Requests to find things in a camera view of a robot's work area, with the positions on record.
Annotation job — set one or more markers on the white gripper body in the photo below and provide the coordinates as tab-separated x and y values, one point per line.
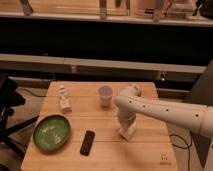
126	123

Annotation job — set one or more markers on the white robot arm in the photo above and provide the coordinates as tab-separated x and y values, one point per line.
196	118

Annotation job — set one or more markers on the translucent plastic cup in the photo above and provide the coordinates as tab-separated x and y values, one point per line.
105	95

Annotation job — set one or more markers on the black remote control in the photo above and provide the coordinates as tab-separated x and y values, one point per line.
87	142

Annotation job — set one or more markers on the white small bottle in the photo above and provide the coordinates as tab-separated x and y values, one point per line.
64	100

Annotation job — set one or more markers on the green plate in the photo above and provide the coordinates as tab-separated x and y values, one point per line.
51	133

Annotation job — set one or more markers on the black office chair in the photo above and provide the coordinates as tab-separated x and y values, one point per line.
9	98

